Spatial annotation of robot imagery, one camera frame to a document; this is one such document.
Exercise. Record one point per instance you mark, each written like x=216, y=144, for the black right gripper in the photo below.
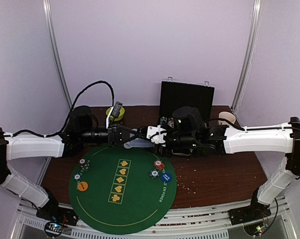
x=169, y=137

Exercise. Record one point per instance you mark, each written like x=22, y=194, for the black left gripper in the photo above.
x=114, y=134

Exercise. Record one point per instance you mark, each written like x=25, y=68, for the red cream poker chip stack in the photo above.
x=159, y=164

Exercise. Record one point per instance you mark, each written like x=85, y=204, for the blue small blind button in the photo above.
x=166, y=177

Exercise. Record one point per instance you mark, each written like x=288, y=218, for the green white small chip stack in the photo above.
x=77, y=177

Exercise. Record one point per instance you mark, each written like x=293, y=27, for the orange big blind button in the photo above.
x=82, y=186

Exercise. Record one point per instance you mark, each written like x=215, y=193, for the blue playing card deck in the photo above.
x=138, y=143

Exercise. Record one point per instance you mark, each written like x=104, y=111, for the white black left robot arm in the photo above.
x=82, y=128

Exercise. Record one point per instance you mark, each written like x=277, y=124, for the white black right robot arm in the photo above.
x=218, y=179

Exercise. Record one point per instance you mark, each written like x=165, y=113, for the lime green plastic bowl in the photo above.
x=121, y=114

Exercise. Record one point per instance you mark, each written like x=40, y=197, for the white patterned ceramic mug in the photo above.
x=226, y=117

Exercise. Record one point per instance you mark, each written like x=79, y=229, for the black poker chip case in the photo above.
x=176, y=95

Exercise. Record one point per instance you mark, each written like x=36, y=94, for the round green poker mat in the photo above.
x=122, y=198

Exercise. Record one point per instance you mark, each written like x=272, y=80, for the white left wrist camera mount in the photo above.
x=117, y=106

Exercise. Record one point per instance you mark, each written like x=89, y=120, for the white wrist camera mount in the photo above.
x=156, y=134
x=117, y=106

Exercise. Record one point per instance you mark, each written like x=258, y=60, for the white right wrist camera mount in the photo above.
x=156, y=134

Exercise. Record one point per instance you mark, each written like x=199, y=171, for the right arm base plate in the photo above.
x=248, y=214

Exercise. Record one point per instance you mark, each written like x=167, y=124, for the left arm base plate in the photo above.
x=63, y=216

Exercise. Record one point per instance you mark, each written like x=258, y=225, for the silver aluminium frame post left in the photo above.
x=55, y=51

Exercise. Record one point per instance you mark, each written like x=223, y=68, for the silver aluminium frame post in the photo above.
x=251, y=45
x=55, y=51

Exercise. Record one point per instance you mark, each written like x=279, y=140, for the silver aluminium frame post right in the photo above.
x=251, y=45

